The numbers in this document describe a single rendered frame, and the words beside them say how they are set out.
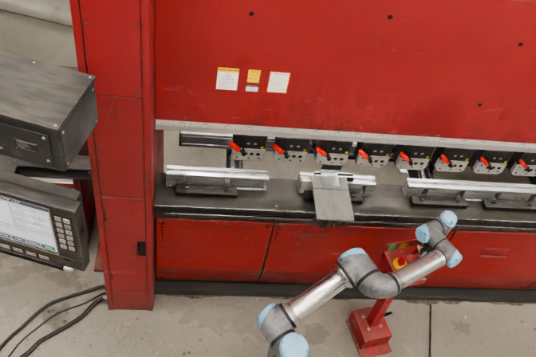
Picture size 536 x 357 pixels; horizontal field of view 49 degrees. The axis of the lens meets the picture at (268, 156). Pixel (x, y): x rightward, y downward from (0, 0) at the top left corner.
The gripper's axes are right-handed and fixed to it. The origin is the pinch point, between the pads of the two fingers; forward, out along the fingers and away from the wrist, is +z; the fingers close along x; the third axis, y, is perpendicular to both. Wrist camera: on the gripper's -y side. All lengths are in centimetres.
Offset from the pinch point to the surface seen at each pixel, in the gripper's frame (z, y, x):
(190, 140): -3, 86, 99
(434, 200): -4.3, 27.8, -18.0
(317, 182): -13, 44, 44
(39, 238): -54, 11, 169
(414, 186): -10.2, 34.2, -6.8
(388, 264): 7.8, 2.9, 15.1
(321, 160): -27, 46, 45
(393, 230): 11.0, 22.2, 2.5
